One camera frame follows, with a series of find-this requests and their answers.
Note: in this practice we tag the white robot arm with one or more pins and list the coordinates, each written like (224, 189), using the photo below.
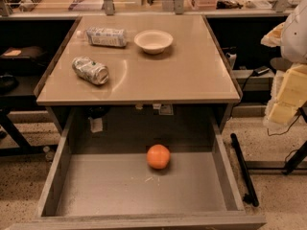
(293, 42)

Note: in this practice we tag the beige counter cabinet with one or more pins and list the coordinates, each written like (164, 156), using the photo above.
(191, 71)

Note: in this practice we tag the orange fruit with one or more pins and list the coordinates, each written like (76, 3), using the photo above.
(158, 157)

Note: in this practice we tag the crushed silver can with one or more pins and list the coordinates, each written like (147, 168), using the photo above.
(90, 70)

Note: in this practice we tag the white paper bowl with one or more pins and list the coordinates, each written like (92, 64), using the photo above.
(153, 42)

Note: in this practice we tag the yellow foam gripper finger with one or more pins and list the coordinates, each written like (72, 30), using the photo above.
(291, 95)
(273, 37)

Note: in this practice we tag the open grey drawer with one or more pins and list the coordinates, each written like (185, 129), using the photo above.
(102, 181)

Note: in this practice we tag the clear plastic water bottle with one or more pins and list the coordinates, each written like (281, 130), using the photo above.
(104, 36)

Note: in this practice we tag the black floor bar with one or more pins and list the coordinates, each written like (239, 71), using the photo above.
(250, 197)

